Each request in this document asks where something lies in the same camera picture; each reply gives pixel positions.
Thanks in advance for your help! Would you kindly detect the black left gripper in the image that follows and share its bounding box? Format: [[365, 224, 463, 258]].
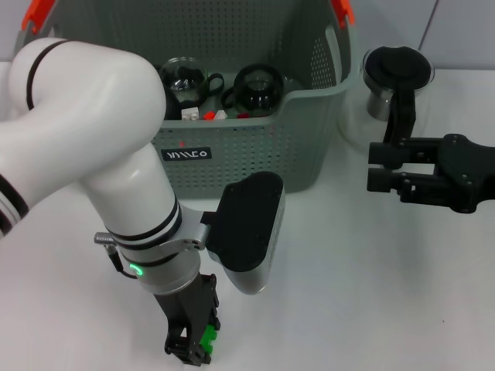
[[153, 272, 223, 367]]

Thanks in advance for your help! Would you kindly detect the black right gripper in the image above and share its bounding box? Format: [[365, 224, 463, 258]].
[[366, 133, 495, 215]]

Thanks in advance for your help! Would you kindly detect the green stepped toy brick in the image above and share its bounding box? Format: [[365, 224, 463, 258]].
[[200, 323, 218, 356]]

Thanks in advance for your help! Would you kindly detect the glass carafe with black lid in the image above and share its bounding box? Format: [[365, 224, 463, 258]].
[[340, 45, 436, 155]]

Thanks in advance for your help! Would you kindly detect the glass teacup with black base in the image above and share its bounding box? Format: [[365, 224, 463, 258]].
[[159, 56, 226, 113], [222, 63, 285, 117]]

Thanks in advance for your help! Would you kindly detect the metal connector on left arm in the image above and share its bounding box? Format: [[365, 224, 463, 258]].
[[94, 230, 120, 246]]

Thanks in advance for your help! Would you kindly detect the grey perforated storage basket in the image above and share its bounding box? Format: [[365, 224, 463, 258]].
[[15, 0, 359, 194]]

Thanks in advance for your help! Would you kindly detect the dark left gripper cable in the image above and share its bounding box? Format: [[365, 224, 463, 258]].
[[113, 254, 137, 277]]

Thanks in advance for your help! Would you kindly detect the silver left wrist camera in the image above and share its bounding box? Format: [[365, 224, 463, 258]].
[[200, 172, 288, 298]]

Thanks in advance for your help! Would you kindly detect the orange basket handle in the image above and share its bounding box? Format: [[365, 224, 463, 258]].
[[21, 0, 356, 34]]

